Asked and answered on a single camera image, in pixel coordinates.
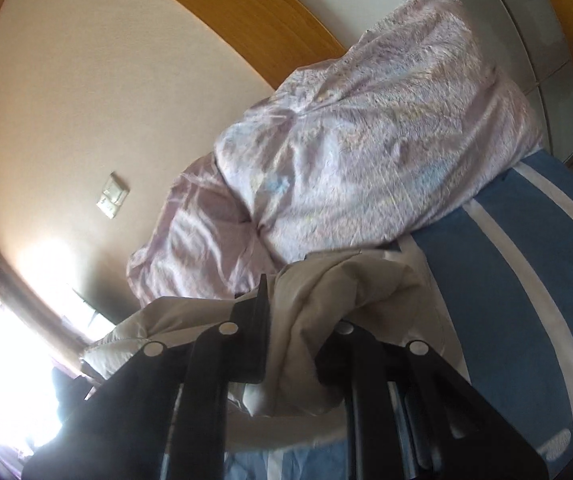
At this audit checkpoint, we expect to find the pink floral quilt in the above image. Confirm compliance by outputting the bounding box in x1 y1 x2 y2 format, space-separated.
126 0 547 308

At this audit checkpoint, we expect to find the bright window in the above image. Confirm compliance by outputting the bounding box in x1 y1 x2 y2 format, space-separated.
0 260 92 461

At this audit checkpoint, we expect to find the white wall switch panel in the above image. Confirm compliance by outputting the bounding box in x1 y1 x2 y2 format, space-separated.
95 172 130 219

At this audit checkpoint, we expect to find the blue white striped bed sheet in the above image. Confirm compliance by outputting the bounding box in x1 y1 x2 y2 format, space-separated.
226 147 573 480

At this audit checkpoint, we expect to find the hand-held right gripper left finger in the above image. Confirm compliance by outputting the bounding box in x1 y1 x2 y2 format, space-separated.
21 274 273 480

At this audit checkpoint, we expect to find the wooden door frame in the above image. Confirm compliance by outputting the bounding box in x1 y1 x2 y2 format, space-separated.
116 0 432 92

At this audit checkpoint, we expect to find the beige puffer jacket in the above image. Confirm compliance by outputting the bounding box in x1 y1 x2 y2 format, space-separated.
80 249 472 461

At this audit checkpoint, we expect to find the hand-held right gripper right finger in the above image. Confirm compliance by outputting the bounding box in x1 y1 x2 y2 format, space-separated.
315 323 550 480

